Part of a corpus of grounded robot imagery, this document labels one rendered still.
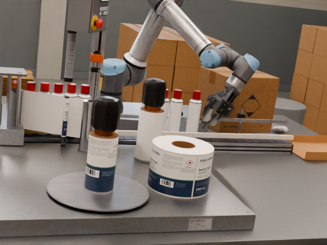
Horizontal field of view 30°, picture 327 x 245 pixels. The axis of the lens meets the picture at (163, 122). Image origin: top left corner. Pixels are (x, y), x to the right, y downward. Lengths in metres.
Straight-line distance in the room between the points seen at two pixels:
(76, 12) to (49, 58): 5.38
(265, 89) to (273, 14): 5.80
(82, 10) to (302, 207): 1.08
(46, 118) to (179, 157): 0.63
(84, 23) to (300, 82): 4.26
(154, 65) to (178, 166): 3.91
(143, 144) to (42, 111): 0.40
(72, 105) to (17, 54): 5.56
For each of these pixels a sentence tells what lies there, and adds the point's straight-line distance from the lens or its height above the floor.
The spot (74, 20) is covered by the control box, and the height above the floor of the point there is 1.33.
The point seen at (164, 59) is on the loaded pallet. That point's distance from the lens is 5.77.
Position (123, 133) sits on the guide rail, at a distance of 2.44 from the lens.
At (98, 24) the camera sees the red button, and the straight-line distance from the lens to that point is 2.35.
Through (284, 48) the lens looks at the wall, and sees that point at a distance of 8.84.
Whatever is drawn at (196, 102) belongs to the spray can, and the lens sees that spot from 2.52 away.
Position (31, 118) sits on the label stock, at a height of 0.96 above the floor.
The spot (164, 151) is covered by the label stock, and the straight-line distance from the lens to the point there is 1.88.
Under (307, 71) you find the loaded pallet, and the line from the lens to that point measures 6.31.
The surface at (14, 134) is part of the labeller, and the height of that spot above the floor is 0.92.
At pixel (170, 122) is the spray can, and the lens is 2.51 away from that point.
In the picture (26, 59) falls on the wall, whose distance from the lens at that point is 7.81.
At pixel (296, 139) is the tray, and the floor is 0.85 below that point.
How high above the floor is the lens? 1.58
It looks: 15 degrees down
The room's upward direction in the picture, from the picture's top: 7 degrees clockwise
